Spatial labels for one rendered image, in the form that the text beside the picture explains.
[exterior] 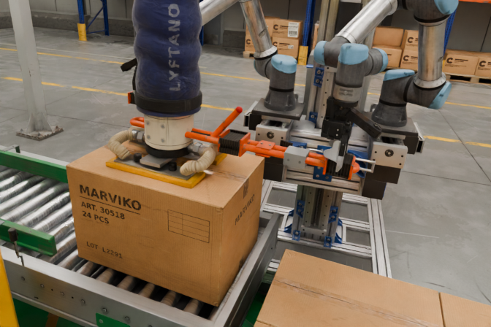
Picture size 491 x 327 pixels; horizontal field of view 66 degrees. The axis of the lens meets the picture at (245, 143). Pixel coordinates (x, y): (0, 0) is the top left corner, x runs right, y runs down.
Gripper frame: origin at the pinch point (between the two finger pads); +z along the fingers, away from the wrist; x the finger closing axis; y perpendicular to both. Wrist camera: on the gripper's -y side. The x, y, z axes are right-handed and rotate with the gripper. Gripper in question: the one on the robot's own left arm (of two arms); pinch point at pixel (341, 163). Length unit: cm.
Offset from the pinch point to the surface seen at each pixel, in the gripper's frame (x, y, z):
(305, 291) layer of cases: 0, 5, 53
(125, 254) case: 20, 67, 43
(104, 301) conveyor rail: 35, 66, 52
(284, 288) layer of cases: 2, 12, 53
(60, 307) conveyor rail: 35, 86, 63
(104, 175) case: 20, 74, 13
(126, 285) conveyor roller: 24, 65, 53
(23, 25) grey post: -154, 310, -1
